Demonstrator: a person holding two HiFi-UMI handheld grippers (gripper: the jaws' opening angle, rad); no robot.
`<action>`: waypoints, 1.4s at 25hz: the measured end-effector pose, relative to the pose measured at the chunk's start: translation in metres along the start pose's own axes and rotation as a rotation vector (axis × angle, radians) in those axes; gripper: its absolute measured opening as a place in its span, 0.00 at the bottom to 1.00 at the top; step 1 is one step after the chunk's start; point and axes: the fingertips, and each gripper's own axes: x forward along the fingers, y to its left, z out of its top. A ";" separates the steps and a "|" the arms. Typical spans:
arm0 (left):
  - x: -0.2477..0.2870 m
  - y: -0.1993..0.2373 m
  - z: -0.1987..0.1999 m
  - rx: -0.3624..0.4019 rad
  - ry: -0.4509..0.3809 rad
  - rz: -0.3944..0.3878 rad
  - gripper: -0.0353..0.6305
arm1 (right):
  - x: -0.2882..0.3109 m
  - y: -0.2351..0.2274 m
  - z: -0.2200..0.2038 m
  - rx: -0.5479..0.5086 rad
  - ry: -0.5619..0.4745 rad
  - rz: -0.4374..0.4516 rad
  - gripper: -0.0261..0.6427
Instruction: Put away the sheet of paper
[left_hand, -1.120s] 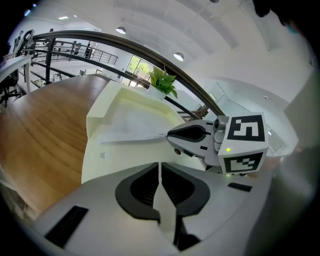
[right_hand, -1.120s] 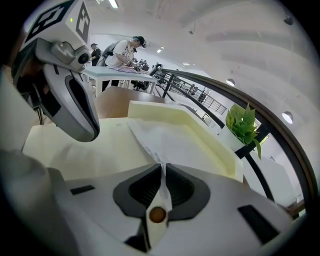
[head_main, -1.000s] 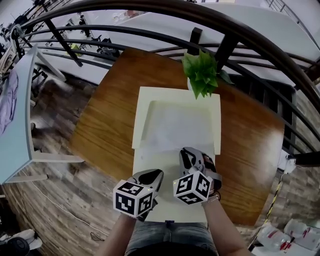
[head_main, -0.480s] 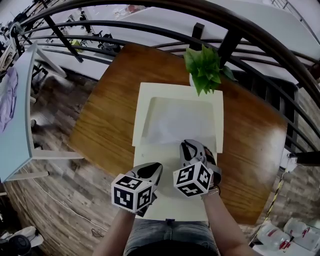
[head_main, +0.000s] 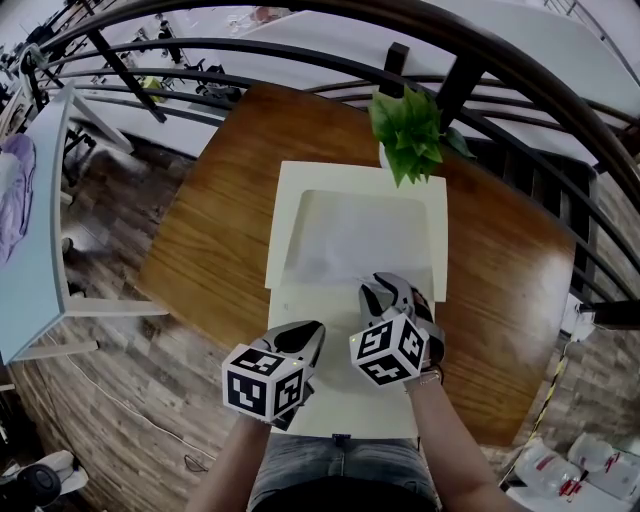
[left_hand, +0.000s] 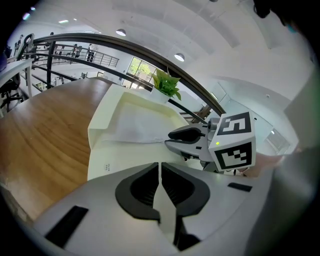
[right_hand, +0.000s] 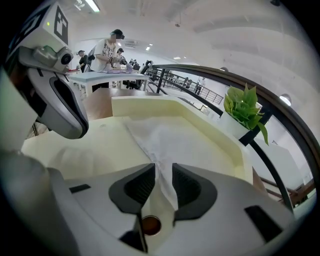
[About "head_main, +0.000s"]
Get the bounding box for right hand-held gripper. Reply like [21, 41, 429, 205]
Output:
[348, 271, 446, 387]

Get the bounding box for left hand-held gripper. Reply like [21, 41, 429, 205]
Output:
[221, 319, 327, 432]

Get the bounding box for white A4 paper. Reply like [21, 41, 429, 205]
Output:
[283, 189, 434, 289]

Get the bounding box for person's right forearm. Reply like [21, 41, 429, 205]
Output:
[403, 364, 502, 512]

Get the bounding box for person's left forearm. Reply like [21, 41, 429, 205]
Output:
[184, 414, 272, 512]

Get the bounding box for person's grey denim shorts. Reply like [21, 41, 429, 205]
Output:
[247, 434, 442, 506]

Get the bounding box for person's shirt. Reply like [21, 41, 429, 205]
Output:
[249, 474, 441, 512]

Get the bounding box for green potted plant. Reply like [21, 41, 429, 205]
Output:
[367, 84, 479, 189]

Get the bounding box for yellow black striped tape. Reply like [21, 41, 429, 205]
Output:
[531, 339, 569, 437]

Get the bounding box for white power adapter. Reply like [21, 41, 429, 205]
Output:
[574, 301, 598, 344]

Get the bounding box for light blue table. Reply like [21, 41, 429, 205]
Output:
[0, 82, 172, 364]

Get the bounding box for white red-printed plastic bag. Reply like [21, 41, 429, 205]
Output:
[569, 431, 640, 502]

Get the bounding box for black curved metal railing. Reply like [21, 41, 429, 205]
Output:
[19, 0, 640, 331]

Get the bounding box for black round device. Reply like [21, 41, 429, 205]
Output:
[16, 462, 64, 502]

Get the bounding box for purple cloth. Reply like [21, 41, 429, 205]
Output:
[0, 132, 38, 267]

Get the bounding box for thin white floor cable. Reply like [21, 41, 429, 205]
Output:
[64, 349, 222, 462]

